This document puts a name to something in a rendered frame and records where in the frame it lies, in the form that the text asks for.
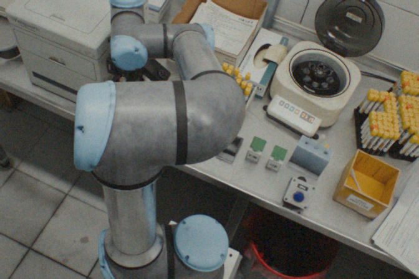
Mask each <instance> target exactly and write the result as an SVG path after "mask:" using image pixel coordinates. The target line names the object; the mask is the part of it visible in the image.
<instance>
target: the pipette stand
mask: <svg viewBox="0 0 419 279"><path fill-rule="evenodd" d="M317 144H318V143H317V142H315V141H313V140H312V139H310V138H308V137H306V136H304V135H302V137H301V140H300V142H299V143H298V144H297V146H296V148H295V150H294V152H293V154H292V156H291V158H290V159H289V161H288V163H287V165H286V166H288V167H290V168H292V169H295V170H296V171H298V172H300V173H301V174H303V175H305V176H307V177H309V178H311V179H313V180H315V181H317V179H318V178H319V176H320V175H321V173H322V172H323V170H324V169H325V167H326V166H327V164H328V163H329V162H330V160H331V158H332V155H333V153H334V151H332V150H331V149H329V148H328V147H325V146H323V145H321V144H320V145H319V146H318V147H317V149H315V146H316V145H317Z"/></svg>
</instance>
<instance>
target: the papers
mask: <svg viewBox="0 0 419 279"><path fill-rule="evenodd" d="M372 239H374V243H373V244H374V245H375V246H376V247H378V248H379V249H381V250H382V251H384V252H385V253H386V254H387V255H389V256H390V257H391V258H392V259H394V260H395V261H397V262H398V263H399V264H401V265H402V266H403V267H405V268H406V269H407V270H409V271H410V272H411V273H413V274H414V275H415V276H416V277H418V278H419V198H418V199H417V200H416V201H415V202H414V203H413V205H411V206H410V208H408V206H407V208H403V206H401V205H400V204H399V203H396V205H395V207H394V208H393V210H392V211H391V213H389V215H388V217H387V218H386V219H385V220H384V222H383V223H382V225H381V227H380V228H379V229H378V231H377V232H376V233H375V235H374V236H373V237H372Z"/></svg>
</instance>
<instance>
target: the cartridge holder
mask: <svg viewBox="0 0 419 279"><path fill-rule="evenodd" d="M243 141H244V138H242V137H240V136H236V137H235V139H234V141H233V142H232V143H231V144H230V145H229V146H228V147H227V148H226V149H225V150H224V151H222V152H221V153H219V154H218V155H216V157H218V158H220V159H223V160H225V161H228V162H230V163H233V161H234V159H235V157H236V155H237V153H238V151H239V149H240V148H241V145H242V143H243Z"/></svg>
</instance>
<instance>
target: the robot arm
mask: <svg viewBox="0 0 419 279"><path fill-rule="evenodd" d="M108 1H109V4H110V25H111V36H110V37H108V38H107V40H108V43H109V44H110V48H111V53H109V56H108V57H107V58H106V63H107V72H108V73H110V74H112V75H115V76H116V77H119V78H121V77H124V79H123V82H112V81H106V82H105V83H88V84H86V85H83V86H82V87H81V88H80V89H79V91H78V93H77V102H76V111H75V123H74V167H76V168H77V169H78V170H84V171H90V172H91V173H92V176H93V177H94V179H96V180H97V181H98V182H99V183H100V184H101V185H102V187H103V191H104V195H105V203H106V207H107V215H108V222H109V227H108V229H105V230H103V231H102V232H101V233H100V235H99V242H98V253H99V262H100V270H101V273H102V276H103V279H223V277H224V273H225V266H224V263H225V261H226V258H227V256H228V245H229V243H228V236H227V234H226V231H225V229H224V227H222V226H221V224H219V223H218V221H217V220H214V219H213V218H211V217H208V216H205V215H192V216H189V217H187V218H185V219H184V220H182V221H181V222H180V223H179V224H170V225H159V224H158V222H156V180H157V179H158V178H159V177H160V176H161V175H162V173H163V171H164V168H165V166H180V165H192V164H195V163H201V162H203V161H207V160H209V159H211V158H213V157H215V156H216V155H218V154H219V153H221V152H222V151H224V150H225V149H226V148H227V147H228V146H229V145H230V144H231V143H232V142H233V141H234V139H235V137H236V136H237V135H238V133H239V132H240V130H241V128H242V125H243V122H244V118H245V114H246V102H245V97H244V93H243V90H242V89H241V87H240V85H238V82H237V81H236V79H235V78H234V77H233V76H232V75H230V74H229V73H227V72H225V71H224V70H223V69H222V68H221V65H220V63H219V62H218V59H217V58H216V56H215V55H214V30H213V27H212V25H210V24H200V23H197V22H196V23H193V24H145V19H144V10H145V7H143V3H145V0H108ZM156 59H175V62H176V66H177V69H178V73H179V76H180V80H170V81H167V80H168V79H169V78H170V75H171V72H170V71H169V70H167V69H166V68H164V66H162V65H161V63H159V61H157V60H156ZM109 64H110V69H109V67H108V65H109ZM138 78H139V82H136V80H138ZM147 78H149V79H150V80H151V81H147Z"/></svg>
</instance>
